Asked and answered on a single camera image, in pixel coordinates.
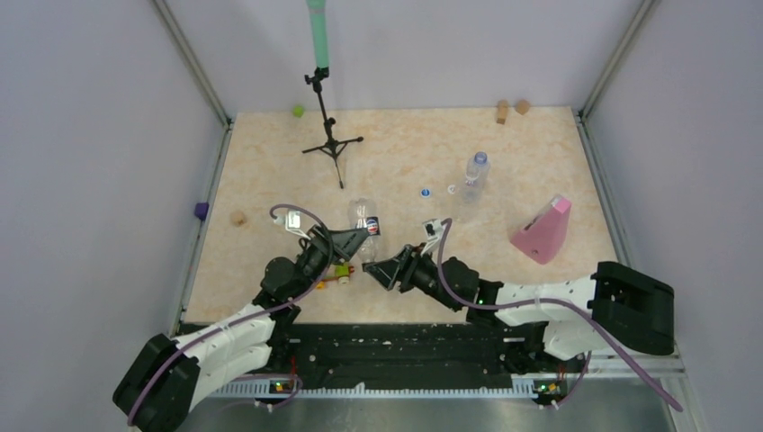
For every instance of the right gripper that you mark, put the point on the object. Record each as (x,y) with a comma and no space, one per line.
(387,270)

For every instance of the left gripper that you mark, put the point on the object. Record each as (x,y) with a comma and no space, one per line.
(348,240)

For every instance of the small clear bottle black cap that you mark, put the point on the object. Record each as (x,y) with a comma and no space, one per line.
(363,214)

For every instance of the clear plastic bottle white cap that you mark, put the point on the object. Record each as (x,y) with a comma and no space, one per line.
(475,177)

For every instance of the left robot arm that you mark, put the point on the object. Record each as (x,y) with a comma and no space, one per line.
(171,375)

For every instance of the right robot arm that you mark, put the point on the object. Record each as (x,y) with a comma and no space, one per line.
(615,304)

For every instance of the colourful toy block car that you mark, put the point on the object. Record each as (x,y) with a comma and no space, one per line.
(339,274)

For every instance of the black tripod stand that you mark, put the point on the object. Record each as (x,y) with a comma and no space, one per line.
(332,147)

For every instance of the wooden cube with cross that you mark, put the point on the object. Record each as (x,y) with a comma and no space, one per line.
(238,218)

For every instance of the purple block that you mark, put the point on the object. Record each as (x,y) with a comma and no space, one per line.
(201,211)

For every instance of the tall wooden block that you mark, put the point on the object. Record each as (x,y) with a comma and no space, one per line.
(502,111)

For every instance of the small wooden cube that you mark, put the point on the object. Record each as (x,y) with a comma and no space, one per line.
(522,106)

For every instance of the green foam microphone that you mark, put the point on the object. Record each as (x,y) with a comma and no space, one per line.
(318,25)

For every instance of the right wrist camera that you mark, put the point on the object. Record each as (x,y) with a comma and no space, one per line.
(435,233)

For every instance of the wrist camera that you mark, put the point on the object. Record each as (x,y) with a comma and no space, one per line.
(291,222)
(435,233)

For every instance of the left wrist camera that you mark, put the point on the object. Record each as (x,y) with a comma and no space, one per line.
(291,222)

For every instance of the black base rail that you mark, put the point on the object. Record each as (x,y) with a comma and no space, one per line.
(400,357)

